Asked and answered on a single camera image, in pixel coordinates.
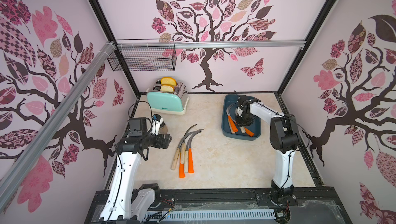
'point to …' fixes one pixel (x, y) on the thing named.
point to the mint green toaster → (174, 102)
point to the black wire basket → (143, 59)
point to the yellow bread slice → (168, 80)
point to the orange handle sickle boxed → (250, 133)
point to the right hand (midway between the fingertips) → (240, 123)
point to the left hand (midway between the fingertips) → (161, 140)
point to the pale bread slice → (167, 88)
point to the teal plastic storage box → (230, 128)
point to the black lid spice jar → (163, 128)
